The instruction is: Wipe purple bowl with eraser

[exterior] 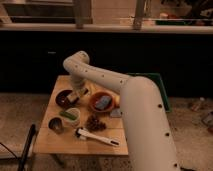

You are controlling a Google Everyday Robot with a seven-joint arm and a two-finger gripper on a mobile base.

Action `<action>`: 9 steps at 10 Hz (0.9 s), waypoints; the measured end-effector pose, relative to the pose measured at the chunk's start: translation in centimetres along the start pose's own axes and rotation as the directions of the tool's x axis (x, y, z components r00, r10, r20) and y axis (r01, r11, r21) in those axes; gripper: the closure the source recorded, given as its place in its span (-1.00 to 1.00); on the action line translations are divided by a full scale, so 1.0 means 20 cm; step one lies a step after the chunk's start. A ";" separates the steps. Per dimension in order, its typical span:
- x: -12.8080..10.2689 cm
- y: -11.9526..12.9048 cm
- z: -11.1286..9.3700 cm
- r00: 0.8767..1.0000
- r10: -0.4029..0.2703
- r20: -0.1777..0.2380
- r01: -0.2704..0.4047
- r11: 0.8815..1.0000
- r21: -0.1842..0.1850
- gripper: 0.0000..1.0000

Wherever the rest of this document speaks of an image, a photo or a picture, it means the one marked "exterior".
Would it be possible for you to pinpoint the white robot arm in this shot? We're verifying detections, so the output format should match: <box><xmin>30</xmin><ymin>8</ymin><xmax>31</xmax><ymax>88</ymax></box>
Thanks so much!
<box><xmin>63</xmin><ymin>51</ymin><xmax>181</xmax><ymax>171</ymax></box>

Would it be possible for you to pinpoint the orange bowl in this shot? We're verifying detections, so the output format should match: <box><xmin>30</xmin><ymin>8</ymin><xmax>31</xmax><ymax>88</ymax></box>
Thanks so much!
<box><xmin>89</xmin><ymin>92</ymin><xmax>115</xmax><ymax>113</ymax></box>

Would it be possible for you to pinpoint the dark purple bowl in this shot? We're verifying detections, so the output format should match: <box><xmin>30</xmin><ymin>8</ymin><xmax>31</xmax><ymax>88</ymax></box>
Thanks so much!
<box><xmin>55</xmin><ymin>90</ymin><xmax>77</xmax><ymax>109</ymax></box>

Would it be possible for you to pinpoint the blue sponge block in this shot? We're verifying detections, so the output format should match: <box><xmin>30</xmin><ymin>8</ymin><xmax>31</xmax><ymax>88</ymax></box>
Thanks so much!
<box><xmin>95</xmin><ymin>95</ymin><xmax>112</xmax><ymax>110</ymax></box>

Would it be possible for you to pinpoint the green cucumber toy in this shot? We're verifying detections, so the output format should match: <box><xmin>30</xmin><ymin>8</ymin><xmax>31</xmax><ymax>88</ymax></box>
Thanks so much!
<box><xmin>60</xmin><ymin>111</ymin><xmax>76</xmax><ymax>120</ymax></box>

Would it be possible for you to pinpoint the bunch of dark grapes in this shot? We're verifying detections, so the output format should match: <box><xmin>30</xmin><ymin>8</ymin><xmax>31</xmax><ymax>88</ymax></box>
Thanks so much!
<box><xmin>86</xmin><ymin>115</ymin><xmax>106</xmax><ymax>132</ymax></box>

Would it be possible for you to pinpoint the small dark metal cup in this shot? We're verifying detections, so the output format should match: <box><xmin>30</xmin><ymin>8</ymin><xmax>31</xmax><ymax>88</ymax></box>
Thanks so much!
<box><xmin>48</xmin><ymin>117</ymin><xmax>63</xmax><ymax>134</ymax></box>

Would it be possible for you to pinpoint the small grey block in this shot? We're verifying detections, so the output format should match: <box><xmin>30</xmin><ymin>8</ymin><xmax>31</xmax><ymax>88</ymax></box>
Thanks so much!
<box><xmin>110</xmin><ymin>108</ymin><xmax>121</xmax><ymax>118</ymax></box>

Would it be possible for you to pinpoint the black pole stand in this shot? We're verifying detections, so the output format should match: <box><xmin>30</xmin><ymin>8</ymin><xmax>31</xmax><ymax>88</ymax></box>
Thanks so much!
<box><xmin>17</xmin><ymin>124</ymin><xmax>36</xmax><ymax>171</ymax></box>

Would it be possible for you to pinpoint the green plastic tray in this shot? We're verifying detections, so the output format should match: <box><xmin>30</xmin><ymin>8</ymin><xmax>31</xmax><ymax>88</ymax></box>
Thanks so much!
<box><xmin>131</xmin><ymin>73</ymin><xmax>171</xmax><ymax>113</ymax></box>

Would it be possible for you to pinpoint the white handled brush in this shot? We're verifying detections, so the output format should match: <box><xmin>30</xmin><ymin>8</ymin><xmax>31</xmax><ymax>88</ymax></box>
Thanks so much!
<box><xmin>75</xmin><ymin>127</ymin><xmax>120</xmax><ymax>146</ymax></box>

